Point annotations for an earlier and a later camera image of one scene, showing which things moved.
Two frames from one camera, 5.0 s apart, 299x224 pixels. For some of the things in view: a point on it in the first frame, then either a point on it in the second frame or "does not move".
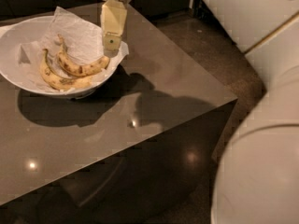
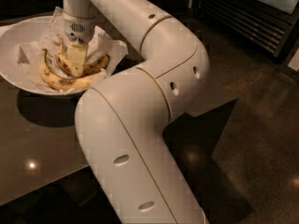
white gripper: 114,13 to 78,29
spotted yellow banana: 57,81 does not move
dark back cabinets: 16,0 does not move
